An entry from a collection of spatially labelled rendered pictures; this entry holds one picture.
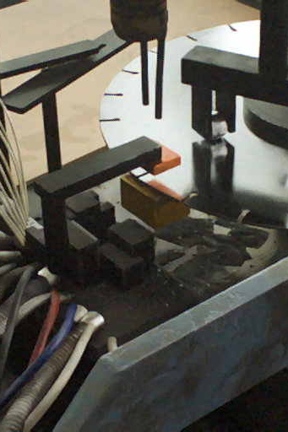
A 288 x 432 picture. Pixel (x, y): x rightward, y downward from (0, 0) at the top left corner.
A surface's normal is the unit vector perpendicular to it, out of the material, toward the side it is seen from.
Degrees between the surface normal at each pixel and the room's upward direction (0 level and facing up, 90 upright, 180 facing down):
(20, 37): 0
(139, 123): 0
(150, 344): 0
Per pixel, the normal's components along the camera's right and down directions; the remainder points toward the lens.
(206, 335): 0.62, 0.43
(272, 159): -0.03, -0.83
